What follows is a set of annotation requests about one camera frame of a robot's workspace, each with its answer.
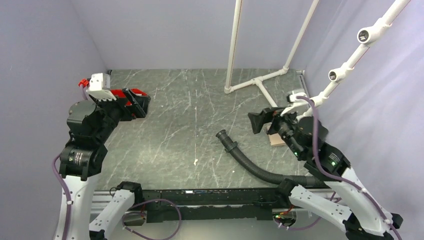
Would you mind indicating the red plastic bin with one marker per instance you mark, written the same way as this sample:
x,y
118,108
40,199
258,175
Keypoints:
x,y
118,93

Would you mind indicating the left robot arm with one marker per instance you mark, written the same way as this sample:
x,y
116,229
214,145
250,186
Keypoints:
x,y
79,165

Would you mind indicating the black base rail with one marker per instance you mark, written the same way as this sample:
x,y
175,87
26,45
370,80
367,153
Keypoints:
x,y
259,203

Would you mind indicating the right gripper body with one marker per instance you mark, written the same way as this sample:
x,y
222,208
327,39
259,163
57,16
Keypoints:
x,y
282,124

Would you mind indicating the tan leather card holder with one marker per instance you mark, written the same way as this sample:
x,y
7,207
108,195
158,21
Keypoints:
x,y
275,140

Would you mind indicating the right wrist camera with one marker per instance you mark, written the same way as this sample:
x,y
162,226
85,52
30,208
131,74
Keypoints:
x,y
295,102

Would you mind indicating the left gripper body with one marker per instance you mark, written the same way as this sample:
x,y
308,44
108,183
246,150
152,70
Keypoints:
x,y
115,110

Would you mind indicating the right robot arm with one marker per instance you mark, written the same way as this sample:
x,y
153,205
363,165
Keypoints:
x,y
361,217

